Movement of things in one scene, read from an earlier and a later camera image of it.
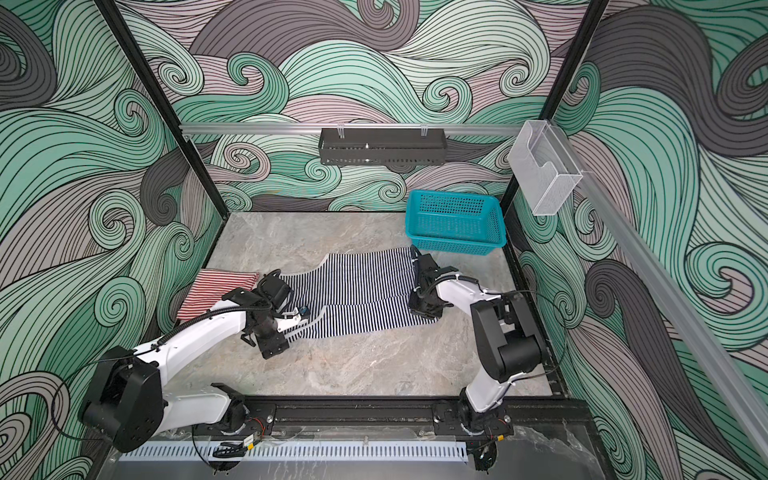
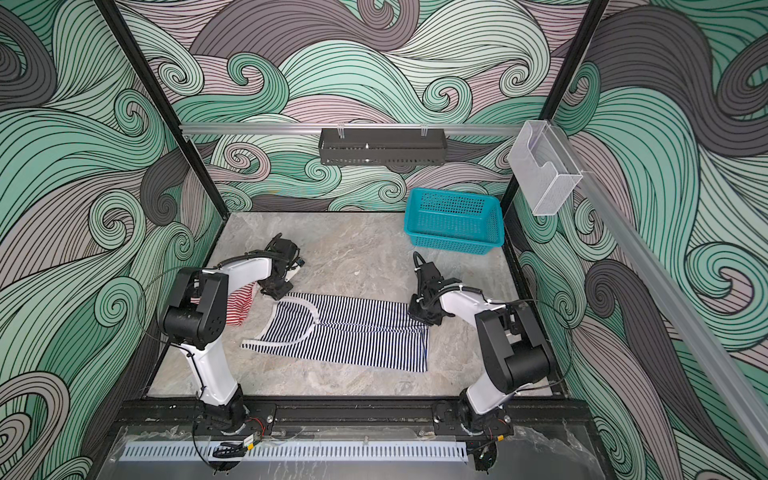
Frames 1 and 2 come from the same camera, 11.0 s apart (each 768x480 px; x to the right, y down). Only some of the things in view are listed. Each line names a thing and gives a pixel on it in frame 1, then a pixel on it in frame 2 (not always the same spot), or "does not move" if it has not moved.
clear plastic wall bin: (545, 170) does not move
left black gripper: (274, 345) -> (277, 295)
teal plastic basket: (454, 222) does not move
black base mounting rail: (522, 419) does not move
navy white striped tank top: (354, 293) -> (356, 330)
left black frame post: (163, 98) does not move
